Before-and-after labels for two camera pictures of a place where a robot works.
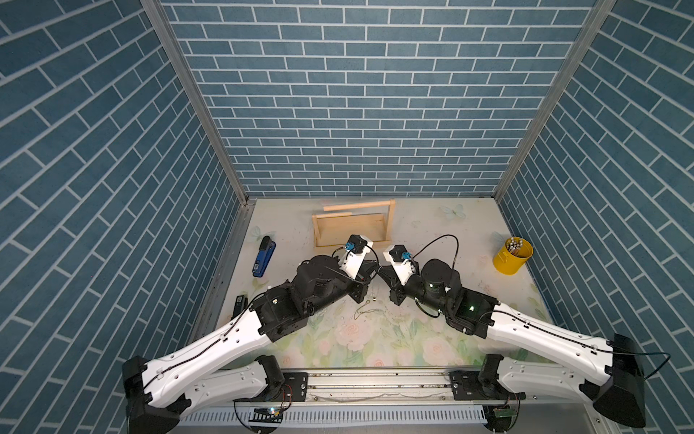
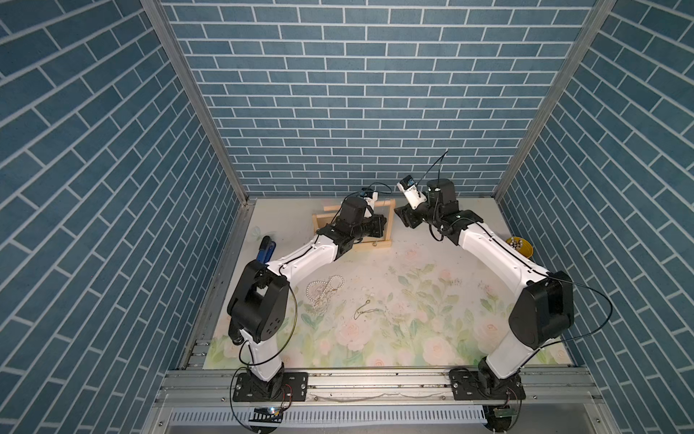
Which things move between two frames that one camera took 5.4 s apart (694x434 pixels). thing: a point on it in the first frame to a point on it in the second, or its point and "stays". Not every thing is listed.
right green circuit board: [504, 412] stays
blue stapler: [266, 252] stays
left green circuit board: [267, 415] stays
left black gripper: [358, 282] to [377, 221]
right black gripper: [394, 286] to [406, 214]
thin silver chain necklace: [367, 302] stays
